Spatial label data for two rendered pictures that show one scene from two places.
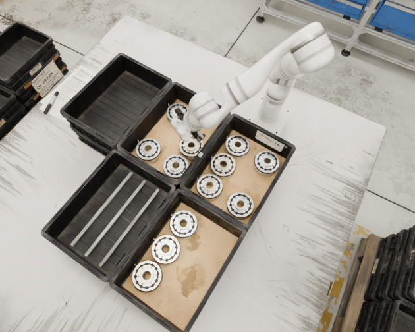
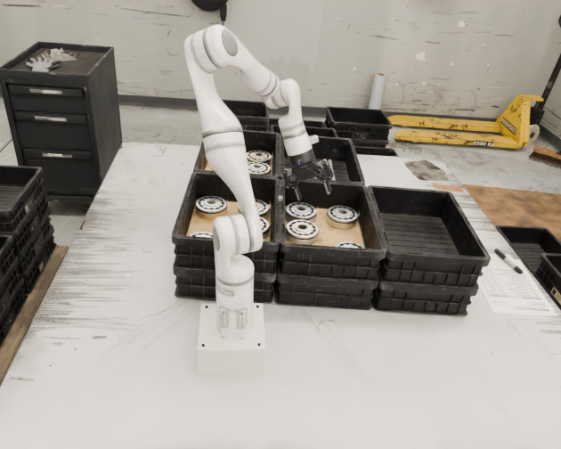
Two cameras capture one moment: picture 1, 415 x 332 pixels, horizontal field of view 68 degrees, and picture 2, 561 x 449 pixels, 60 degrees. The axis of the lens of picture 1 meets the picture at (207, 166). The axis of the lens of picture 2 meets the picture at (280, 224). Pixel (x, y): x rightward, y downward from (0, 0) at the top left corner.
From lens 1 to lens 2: 1.83 m
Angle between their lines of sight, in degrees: 79
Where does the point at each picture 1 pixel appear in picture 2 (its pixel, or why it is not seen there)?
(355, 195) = (50, 309)
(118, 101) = (430, 249)
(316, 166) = (121, 323)
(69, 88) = (519, 283)
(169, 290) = not seen: hidden behind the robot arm
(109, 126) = (405, 227)
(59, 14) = not seen: outside the picture
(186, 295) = not seen: hidden behind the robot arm
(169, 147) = (326, 231)
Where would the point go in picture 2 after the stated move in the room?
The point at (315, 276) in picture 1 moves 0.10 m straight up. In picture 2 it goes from (100, 228) to (97, 203)
